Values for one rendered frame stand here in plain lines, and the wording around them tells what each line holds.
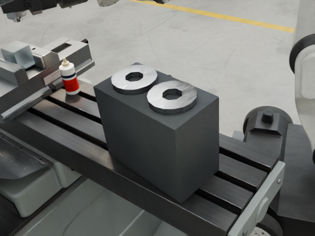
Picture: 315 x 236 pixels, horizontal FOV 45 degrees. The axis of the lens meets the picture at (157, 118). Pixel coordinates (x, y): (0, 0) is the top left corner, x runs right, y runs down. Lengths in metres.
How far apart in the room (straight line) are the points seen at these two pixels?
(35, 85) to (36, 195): 0.30
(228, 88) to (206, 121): 2.09
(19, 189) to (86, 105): 0.27
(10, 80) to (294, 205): 0.91
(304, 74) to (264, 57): 2.11
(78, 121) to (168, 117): 0.40
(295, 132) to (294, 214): 0.39
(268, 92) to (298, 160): 1.38
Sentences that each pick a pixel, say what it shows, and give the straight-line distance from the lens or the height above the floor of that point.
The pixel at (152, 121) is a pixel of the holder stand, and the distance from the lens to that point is 0.66.
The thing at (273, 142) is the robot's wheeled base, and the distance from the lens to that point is 1.45.
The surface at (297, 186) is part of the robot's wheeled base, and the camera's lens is 1.34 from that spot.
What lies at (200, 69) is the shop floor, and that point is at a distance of 3.01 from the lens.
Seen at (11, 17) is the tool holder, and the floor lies 1.21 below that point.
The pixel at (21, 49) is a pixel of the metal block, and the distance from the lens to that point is 1.10.
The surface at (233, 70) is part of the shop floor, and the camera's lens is 2.98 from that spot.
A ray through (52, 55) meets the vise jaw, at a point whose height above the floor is 1.06.
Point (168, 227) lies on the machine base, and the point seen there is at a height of 0.20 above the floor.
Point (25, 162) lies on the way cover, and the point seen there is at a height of 0.90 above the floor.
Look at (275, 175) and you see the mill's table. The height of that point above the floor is 0.95.
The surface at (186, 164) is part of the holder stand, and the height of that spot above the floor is 1.05.
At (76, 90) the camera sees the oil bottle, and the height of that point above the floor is 0.97.
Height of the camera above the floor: 1.54
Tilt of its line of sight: 38 degrees down
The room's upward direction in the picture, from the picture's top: 7 degrees counter-clockwise
